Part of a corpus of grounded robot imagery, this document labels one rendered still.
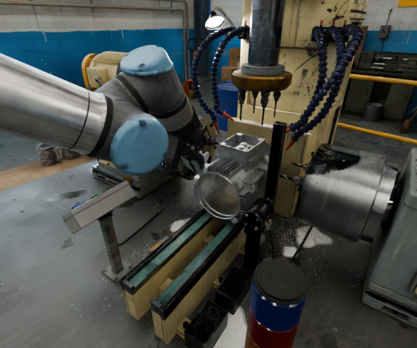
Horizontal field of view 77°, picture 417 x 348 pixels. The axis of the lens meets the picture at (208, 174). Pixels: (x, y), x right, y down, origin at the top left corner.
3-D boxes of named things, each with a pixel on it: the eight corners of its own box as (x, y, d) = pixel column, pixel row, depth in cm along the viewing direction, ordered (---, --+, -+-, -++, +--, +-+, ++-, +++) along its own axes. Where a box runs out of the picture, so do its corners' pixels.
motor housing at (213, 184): (225, 184, 102) (226, 139, 93) (270, 201, 93) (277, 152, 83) (192, 210, 88) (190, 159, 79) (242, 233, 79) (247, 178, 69)
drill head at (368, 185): (291, 189, 100) (302, 126, 88) (422, 230, 80) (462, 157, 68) (264, 225, 83) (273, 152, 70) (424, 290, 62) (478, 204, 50)
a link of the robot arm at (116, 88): (71, 125, 42) (132, 79, 44) (59, 107, 50) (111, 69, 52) (108, 163, 48) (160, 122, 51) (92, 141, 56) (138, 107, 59)
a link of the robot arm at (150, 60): (108, 62, 51) (148, 34, 53) (139, 110, 60) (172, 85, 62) (129, 77, 45) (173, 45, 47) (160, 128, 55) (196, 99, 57)
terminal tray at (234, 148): (236, 151, 93) (237, 132, 89) (264, 159, 87) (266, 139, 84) (217, 164, 84) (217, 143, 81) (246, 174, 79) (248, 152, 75)
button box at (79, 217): (125, 201, 78) (116, 186, 78) (137, 195, 74) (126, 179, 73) (72, 234, 66) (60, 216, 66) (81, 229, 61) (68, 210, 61)
